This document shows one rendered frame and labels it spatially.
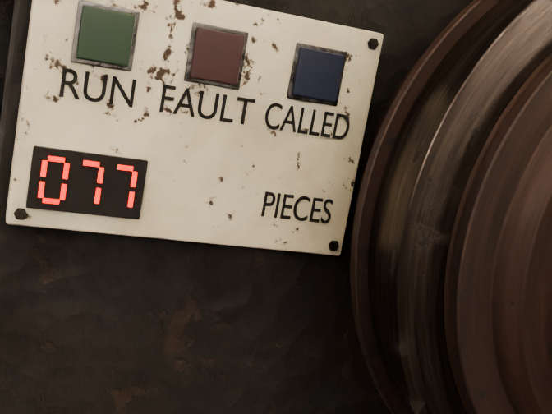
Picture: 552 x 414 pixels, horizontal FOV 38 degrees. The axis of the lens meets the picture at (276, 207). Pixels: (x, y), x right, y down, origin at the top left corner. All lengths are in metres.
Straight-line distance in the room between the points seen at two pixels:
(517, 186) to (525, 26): 0.10
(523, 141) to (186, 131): 0.24
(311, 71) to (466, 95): 0.14
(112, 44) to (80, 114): 0.05
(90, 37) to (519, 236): 0.31
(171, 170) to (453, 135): 0.21
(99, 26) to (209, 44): 0.08
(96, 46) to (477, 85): 0.26
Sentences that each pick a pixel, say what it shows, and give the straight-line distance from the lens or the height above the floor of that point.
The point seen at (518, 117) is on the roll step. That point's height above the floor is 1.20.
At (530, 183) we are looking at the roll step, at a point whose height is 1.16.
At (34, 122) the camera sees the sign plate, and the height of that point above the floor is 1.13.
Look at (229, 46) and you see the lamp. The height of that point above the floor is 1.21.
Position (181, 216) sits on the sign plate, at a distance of 0.60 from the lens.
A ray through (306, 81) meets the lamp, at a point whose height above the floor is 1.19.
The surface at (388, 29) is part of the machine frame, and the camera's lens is 0.66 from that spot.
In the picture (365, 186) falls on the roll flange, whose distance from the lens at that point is 0.57.
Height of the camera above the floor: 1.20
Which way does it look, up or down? 10 degrees down
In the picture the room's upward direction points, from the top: 10 degrees clockwise
